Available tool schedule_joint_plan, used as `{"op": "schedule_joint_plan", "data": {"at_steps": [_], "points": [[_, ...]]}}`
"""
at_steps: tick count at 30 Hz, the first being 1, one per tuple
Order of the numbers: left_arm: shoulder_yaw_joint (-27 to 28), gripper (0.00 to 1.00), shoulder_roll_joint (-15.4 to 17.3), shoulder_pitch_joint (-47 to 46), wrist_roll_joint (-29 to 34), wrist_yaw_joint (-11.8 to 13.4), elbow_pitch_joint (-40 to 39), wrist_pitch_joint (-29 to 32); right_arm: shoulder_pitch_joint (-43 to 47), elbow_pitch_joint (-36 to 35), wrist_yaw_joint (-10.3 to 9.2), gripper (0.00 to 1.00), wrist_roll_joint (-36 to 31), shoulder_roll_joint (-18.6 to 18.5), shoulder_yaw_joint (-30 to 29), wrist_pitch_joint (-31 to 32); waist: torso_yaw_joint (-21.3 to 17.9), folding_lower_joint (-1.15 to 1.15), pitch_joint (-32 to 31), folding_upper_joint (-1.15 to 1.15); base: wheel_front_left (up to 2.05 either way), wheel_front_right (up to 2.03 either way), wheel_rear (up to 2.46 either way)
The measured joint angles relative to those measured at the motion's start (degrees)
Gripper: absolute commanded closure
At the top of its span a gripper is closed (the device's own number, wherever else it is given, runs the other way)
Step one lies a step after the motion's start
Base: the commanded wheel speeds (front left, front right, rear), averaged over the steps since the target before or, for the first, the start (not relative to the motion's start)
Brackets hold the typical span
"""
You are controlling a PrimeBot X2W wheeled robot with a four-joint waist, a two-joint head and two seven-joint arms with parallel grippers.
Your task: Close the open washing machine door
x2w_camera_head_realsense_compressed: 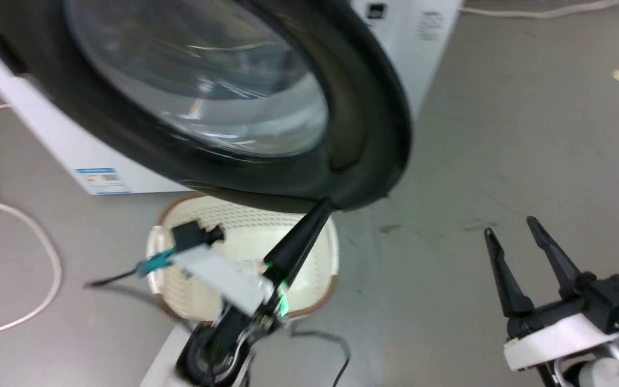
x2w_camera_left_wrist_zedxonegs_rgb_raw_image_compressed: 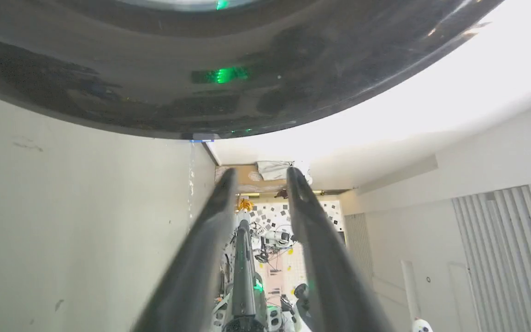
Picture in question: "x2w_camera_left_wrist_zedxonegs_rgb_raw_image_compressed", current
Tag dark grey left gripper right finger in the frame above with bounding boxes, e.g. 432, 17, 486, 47
286, 166, 394, 332

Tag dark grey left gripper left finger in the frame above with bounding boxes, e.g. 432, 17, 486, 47
131, 168, 238, 332

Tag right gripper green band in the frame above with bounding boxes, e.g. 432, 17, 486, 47
213, 220, 299, 332

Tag white washing machine body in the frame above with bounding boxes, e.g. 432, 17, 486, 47
0, 88, 217, 332

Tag narrow white vertical blinds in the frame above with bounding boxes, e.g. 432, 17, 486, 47
344, 213, 375, 287

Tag black white checkered mat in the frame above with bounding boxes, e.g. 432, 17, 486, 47
250, 200, 342, 232

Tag brown cardboard panel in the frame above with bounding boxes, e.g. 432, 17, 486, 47
216, 165, 289, 193

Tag grey crumpled cloth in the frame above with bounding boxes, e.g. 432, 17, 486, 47
256, 160, 295, 181

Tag wide white vertical blinds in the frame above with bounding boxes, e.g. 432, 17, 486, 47
452, 171, 531, 332

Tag black cable bundle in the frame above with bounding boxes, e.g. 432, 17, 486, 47
254, 224, 294, 273

